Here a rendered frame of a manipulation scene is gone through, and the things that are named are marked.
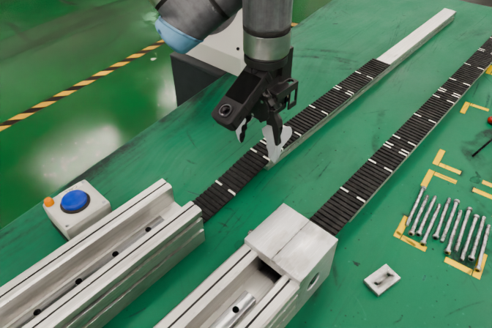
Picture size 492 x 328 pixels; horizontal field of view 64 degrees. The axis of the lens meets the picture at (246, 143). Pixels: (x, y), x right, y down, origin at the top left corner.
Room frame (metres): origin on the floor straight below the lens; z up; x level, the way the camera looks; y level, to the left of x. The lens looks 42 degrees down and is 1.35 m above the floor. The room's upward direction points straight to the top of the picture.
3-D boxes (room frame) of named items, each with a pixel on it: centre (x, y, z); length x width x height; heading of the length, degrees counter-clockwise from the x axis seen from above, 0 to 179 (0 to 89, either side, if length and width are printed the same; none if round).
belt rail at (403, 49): (0.93, -0.35, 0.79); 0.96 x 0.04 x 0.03; 137
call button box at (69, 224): (0.42, 0.28, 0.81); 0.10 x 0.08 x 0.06; 47
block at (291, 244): (0.34, -0.06, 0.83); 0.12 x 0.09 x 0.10; 47
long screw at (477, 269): (0.38, -0.39, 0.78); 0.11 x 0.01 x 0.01; 146
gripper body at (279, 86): (0.58, -0.04, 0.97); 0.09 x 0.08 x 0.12; 137
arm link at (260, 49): (0.58, -0.03, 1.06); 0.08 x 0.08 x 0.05
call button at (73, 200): (0.43, 0.28, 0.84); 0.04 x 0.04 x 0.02
